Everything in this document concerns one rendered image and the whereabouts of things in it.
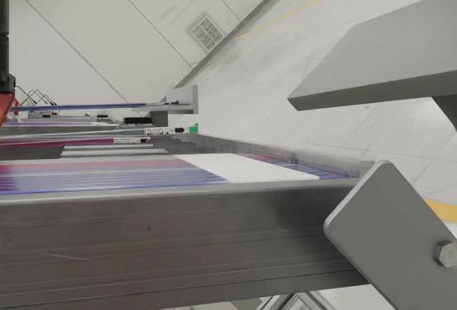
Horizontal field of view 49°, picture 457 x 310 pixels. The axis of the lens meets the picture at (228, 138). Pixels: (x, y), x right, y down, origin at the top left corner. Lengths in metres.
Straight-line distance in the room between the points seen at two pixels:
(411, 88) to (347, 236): 0.53
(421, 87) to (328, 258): 0.48
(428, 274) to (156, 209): 0.14
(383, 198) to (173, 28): 8.38
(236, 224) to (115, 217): 0.06
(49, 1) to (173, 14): 1.96
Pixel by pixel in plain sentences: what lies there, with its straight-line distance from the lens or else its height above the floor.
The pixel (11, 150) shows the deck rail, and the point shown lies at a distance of 0.94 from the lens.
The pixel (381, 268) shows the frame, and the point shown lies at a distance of 0.26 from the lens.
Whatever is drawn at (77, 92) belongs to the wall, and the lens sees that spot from 8.35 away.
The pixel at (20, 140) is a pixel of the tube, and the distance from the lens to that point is 0.74.
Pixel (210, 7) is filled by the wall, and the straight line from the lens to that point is 8.82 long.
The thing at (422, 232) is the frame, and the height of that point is 0.72.
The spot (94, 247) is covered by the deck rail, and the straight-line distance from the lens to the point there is 0.26.
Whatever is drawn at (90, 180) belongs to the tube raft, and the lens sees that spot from 0.32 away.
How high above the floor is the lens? 0.87
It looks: 14 degrees down
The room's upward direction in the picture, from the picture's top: 44 degrees counter-clockwise
